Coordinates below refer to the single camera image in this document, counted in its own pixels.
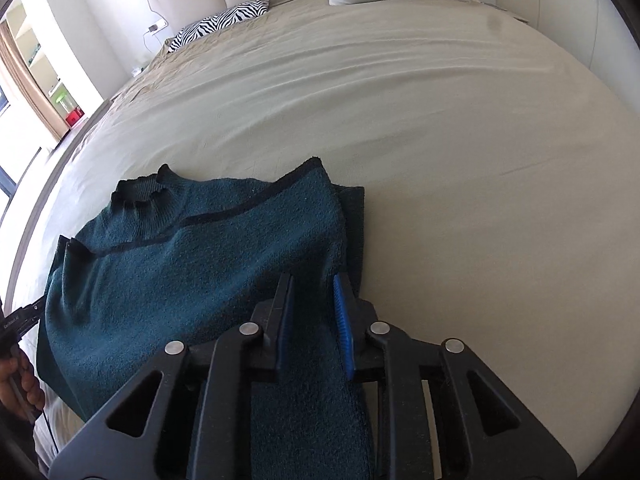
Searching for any bed with beige sheet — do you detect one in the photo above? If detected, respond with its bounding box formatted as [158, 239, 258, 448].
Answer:
[9, 0, 603, 480]

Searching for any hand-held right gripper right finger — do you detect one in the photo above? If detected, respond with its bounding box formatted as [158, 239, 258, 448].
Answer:
[332, 272, 578, 480]

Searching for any person's left hand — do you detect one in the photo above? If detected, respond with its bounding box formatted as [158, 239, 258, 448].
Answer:
[0, 344, 47, 419]

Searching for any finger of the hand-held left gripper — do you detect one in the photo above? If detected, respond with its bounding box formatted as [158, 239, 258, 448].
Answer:
[17, 297, 46, 329]

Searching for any beige curtain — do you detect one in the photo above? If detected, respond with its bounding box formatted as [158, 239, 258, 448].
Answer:
[0, 25, 57, 147]

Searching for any dark teal knit sweater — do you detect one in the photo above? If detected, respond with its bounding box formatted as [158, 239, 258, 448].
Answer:
[36, 156, 374, 480]

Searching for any white wardrobe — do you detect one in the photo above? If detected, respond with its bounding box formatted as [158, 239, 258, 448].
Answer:
[480, 0, 617, 111]

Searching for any white wall shelf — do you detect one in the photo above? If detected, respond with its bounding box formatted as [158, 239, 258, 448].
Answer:
[5, 0, 87, 136]

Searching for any zebra print pillow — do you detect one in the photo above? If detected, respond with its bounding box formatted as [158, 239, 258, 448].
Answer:
[167, 0, 271, 55]

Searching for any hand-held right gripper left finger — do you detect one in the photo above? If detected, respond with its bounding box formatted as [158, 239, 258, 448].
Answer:
[47, 272, 296, 480]

